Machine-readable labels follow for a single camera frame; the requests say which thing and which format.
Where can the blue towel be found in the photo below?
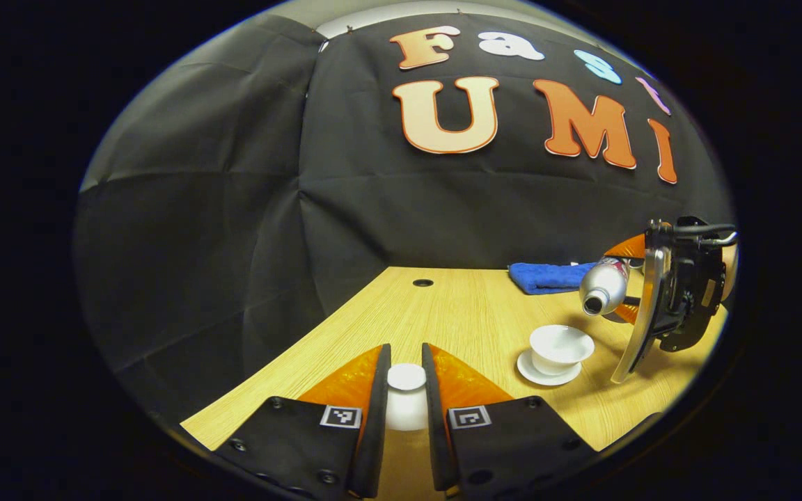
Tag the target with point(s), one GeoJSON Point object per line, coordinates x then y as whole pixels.
{"type": "Point", "coordinates": [547, 277]}

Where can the white saucer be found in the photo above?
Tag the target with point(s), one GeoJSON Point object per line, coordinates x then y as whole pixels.
{"type": "Point", "coordinates": [533, 372]}

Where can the black backdrop cloth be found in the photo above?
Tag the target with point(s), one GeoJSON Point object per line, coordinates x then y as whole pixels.
{"type": "Point", "coordinates": [234, 243]}

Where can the white teacup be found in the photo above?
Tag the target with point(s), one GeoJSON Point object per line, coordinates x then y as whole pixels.
{"type": "Point", "coordinates": [560, 344]}

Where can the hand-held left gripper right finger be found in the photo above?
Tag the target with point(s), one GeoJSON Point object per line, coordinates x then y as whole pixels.
{"type": "Point", "coordinates": [436, 445]}

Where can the silver water bottle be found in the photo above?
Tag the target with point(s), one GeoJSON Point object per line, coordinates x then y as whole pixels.
{"type": "Point", "coordinates": [606, 282]}

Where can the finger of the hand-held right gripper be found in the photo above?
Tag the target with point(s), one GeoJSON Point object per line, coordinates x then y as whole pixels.
{"type": "Point", "coordinates": [631, 312]}
{"type": "Point", "coordinates": [632, 249]}

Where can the white teacup lid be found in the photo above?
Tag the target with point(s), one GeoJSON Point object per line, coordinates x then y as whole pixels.
{"type": "Point", "coordinates": [406, 377]}

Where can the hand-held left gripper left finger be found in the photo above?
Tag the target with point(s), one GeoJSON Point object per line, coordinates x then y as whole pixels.
{"type": "Point", "coordinates": [373, 445]}

